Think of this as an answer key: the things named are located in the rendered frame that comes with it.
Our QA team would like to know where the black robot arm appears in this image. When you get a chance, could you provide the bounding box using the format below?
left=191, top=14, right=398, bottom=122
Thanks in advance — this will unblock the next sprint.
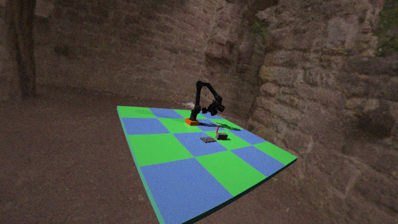
left=189, top=81, right=225, bottom=121

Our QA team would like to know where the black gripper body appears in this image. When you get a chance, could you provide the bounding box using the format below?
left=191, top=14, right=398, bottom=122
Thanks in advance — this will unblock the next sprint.
left=202, top=105, right=217, bottom=114

